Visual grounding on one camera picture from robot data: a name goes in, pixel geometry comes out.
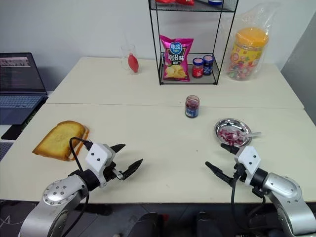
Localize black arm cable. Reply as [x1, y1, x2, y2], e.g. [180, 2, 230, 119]
[231, 167, 244, 205]
[69, 137, 93, 173]

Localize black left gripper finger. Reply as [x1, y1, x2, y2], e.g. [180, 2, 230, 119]
[110, 143, 126, 154]
[120, 158, 144, 180]

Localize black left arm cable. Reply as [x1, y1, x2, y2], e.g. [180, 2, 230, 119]
[69, 137, 93, 173]

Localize dark grey laptop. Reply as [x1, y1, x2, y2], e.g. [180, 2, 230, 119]
[0, 52, 48, 125]

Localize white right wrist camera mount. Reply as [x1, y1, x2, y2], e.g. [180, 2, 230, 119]
[236, 145, 262, 185]

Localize dark rounded shape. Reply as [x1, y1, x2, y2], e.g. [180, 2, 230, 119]
[133, 212, 163, 237]
[196, 211, 223, 237]

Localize open blue-label jam jar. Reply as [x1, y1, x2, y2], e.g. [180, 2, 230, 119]
[184, 95, 200, 119]

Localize red bulb with white stick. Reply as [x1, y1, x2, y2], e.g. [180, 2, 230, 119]
[124, 32, 140, 74]

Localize red-label jam jar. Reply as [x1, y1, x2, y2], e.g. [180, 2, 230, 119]
[192, 57, 204, 79]

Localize toast slice with jam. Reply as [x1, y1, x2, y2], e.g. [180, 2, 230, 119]
[32, 120, 86, 161]

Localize grey partition panel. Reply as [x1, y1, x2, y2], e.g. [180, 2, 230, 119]
[280, 14, 316, 112]

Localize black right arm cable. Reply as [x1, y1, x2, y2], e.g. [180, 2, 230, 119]
[231, 167, 244, 205]

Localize grey mesh panel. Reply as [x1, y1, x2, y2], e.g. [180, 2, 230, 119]
[0, 141, 13, 162]

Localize clear drinking glass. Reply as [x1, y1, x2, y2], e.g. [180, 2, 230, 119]
[120, 44, 142, 75]

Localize round metal plate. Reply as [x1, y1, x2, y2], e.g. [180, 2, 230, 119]
[213, 118, 252, 146]

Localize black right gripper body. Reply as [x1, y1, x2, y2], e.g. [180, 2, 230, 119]
[231, 153, 247, 186]

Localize pink potato chips bag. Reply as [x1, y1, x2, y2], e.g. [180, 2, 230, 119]
[159, 34, 194, 82]

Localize white bread slice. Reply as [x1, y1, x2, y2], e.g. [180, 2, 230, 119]
[64, 125, 90, 162]

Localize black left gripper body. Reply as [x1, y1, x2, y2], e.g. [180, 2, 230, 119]
[101, 152, 124, 185]

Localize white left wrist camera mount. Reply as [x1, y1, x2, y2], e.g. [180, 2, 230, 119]
[84, 142, 115, 189]

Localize candy jar with orange lid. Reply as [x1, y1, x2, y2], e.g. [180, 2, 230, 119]
[228, 27, 269, 81]

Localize black wire shelf rack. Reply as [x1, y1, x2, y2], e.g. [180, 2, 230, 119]
[149, 0, 235, 86]

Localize small clear spoon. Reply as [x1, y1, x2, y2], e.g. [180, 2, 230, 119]
[227, 132, 262, 142]

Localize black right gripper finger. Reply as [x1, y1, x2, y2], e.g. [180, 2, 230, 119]
[205, 161, 235, 187]
[220, 143, 239, 155]

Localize candy jar in plastic bag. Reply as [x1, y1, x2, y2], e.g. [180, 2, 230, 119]
[222, 2, 282, 82]

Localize closed blue-label jam jar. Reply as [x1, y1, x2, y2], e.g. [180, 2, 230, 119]
[202, 55, 214, 76]

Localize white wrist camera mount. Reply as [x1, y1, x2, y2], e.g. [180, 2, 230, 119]
[236, 145, 262, 185]
[84, 142, 115, 189]

